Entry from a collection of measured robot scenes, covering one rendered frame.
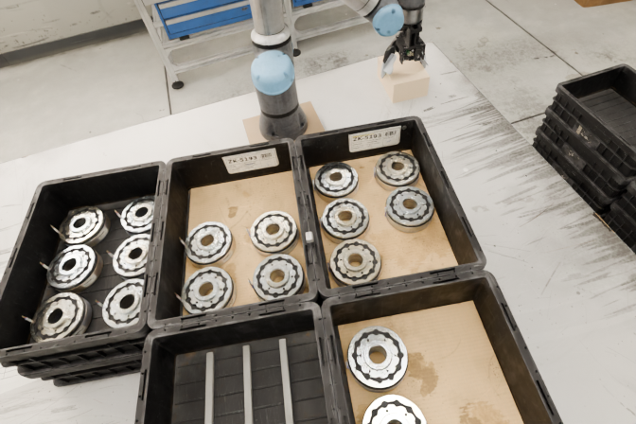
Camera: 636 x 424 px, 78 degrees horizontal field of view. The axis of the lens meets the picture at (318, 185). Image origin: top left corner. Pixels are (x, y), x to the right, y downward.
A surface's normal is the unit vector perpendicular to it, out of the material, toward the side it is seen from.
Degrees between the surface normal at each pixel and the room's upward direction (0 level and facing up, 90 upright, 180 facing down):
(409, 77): 0
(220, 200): 0
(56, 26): 90
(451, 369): 0
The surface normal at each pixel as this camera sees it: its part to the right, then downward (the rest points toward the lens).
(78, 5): 0.31, 0.73
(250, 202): -0.10, -0.61
